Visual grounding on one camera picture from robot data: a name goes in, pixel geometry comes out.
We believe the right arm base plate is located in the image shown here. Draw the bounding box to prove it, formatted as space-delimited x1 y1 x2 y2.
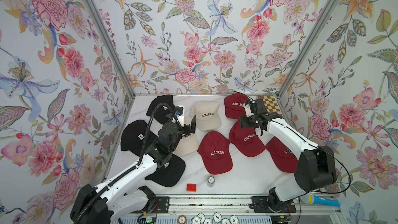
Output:
249 196 297 214

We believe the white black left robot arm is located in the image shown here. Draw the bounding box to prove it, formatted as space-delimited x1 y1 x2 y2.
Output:
70 116 197 224

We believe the red cap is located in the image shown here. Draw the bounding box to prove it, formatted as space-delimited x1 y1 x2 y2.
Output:
229 121 265 157
224 93 249 120
265 137 298 173
198 131 233 175

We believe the black corrugated cable conduit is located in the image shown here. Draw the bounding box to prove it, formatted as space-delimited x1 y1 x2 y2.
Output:
72 102 178 224

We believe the black cap back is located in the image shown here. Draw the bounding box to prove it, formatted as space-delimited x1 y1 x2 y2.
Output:
146 94 175 125

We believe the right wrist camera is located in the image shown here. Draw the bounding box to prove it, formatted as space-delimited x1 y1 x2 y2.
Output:
244 99 268 117

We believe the white poker chip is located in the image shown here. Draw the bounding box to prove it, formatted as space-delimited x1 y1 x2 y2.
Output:
197 213 206 223
229 215 239 224
190 216 201 224
213 212 222 224
221 218 231 224

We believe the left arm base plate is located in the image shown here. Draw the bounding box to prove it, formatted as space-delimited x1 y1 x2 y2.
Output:
134 197 170 214

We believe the aluminium front rail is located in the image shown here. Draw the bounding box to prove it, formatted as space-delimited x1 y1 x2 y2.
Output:
108 193 341 220

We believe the black cap front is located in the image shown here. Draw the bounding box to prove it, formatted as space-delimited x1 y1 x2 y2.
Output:
145 154 186 187

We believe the red toy brick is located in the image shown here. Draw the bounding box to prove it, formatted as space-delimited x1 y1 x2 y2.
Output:
186 184 197 192

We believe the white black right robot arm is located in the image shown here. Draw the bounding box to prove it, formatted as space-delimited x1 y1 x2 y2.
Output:
239 113 337 202

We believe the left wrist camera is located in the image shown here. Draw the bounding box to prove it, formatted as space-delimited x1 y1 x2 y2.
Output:
173 105 184 128

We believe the red cap back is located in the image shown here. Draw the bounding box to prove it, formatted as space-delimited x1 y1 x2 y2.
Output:
224 93 249 120

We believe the cream cap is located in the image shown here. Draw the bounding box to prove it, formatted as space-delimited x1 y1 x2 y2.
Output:
174 133 199 157
190 101 222 131

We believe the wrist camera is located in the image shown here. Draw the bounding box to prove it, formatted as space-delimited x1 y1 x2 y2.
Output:
244 99 268 117
173 105 184 128

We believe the orange poker chip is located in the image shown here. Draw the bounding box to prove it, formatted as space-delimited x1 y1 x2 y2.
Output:
177 215 187 224

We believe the blue toy microphone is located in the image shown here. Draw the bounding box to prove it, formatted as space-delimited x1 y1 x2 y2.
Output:
300 193 341 207

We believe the black cap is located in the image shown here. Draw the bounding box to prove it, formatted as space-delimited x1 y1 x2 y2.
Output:
120 120 147 156
146 94 175 125
145 154 186 187

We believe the wooden chess board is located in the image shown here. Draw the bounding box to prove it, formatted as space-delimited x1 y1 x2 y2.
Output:
257 94 282 115

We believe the cream cap back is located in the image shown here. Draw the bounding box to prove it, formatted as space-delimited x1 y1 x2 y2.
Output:
190 101 222 131

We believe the cream cap front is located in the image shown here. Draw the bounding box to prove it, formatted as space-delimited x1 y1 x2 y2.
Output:
174 133 199 157

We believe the stack of poker chips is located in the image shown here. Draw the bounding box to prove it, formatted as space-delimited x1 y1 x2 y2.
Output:
207 176 215 187

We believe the black cap middle left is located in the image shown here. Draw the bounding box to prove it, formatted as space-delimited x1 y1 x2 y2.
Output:
120 120 147 156

